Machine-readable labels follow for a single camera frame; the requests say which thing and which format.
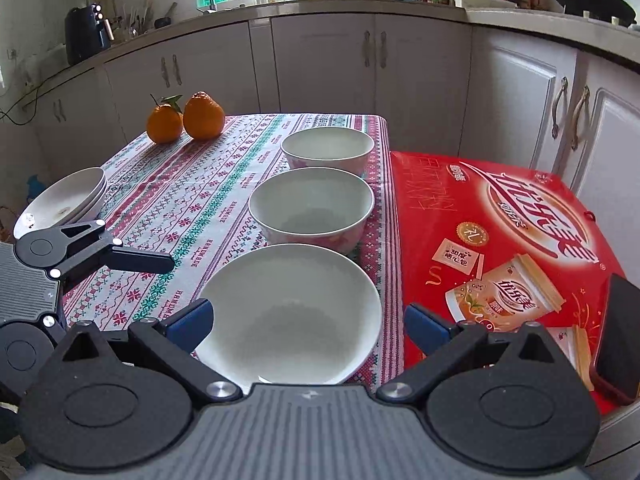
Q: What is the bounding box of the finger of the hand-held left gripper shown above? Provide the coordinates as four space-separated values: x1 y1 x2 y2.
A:
50 220 176 281

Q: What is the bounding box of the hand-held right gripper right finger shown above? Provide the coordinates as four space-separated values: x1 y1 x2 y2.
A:
376 302 558 405

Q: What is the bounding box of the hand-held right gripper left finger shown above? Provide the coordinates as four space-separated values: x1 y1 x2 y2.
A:
60 298 240 407

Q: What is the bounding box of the white floral bowl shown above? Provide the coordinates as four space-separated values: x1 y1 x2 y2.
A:
192 244 383 387
248 167 376 256
280 127 376 179

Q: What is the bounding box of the patterned tablecloth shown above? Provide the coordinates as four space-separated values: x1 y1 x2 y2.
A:
60 114 406 392

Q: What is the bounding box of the blue bottle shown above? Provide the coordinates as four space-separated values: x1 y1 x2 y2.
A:
25 175 49 202

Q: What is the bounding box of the red printed carton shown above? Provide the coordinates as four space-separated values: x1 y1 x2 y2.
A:
390 151 640 416

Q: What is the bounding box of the orange with leaf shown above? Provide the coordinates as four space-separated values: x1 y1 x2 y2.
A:
146 94 184 144

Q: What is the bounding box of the bumpy orange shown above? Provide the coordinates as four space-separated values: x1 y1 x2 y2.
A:
182 91 226 141

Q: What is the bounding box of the black smartphone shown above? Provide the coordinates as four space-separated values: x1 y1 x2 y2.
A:
589 274 640 406

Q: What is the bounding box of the utensil holder with utensils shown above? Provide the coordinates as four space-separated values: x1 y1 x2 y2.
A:
112 0 153 41

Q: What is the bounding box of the small black pan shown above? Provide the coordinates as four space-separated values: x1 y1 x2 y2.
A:
154 2 179 30

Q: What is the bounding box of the beige kitchen countertop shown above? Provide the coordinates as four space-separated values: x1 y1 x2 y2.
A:
20 0 640 111

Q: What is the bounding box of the white plastic tray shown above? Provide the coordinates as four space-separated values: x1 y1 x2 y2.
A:
450 0 519 10

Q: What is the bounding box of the black power cable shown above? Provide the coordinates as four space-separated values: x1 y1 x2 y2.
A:
0 85 42 126

